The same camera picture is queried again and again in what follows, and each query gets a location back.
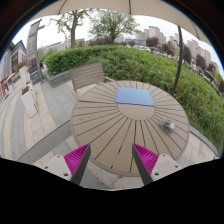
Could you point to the white planter box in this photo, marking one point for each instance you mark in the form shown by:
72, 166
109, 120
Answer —
29, 101

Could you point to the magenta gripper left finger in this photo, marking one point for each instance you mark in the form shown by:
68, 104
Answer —
70, 167

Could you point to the round slatted wooden table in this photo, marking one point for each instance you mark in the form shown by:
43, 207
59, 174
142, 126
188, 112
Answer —
110, 128

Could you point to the slatted wooden chair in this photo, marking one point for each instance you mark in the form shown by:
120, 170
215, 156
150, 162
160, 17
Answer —
86, 75

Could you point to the blue mouse pad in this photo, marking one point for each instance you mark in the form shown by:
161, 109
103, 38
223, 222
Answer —
134, 97

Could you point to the tall grey sign pillar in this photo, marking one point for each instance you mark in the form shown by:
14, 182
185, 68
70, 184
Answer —
32, 55

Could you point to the beige patio umbrella canopy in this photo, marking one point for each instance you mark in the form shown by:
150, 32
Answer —
155, 8

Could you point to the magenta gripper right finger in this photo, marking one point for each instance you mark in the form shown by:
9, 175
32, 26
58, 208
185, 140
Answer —
152, 166

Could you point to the green hedge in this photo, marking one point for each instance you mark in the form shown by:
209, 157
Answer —
202, 104

